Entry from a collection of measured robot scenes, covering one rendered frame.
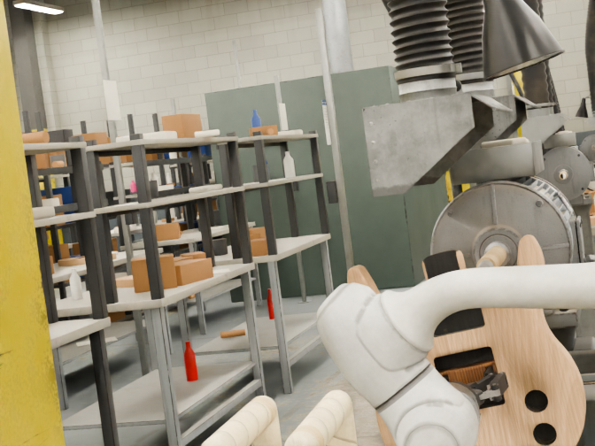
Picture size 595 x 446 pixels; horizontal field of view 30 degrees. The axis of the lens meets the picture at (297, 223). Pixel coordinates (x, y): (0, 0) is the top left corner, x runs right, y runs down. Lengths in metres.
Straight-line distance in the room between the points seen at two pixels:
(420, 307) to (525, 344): 0.40
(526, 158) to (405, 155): 0.37
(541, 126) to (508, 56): 3.27
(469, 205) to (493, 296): 0.55
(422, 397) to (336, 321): 0.15
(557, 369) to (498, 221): 0.30
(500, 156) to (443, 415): 0.70
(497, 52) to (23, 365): 1.03
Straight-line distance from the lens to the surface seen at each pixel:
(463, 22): 2.45
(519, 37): 1.81
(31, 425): 2.16
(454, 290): 1.50
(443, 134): 1.74
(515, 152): 2.06
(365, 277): 1.90
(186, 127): 5.99
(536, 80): 5.22
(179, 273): 5.83
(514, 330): 1.87
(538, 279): 1.48
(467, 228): 2.02
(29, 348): 2.16
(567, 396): 1.89
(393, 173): 1.75
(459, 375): 1.90
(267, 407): 1.18
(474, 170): 2.07
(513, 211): 2.01
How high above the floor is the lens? 1.45
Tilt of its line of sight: 3 degrees down
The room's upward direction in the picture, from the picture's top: 7 degrees counter-clockwise
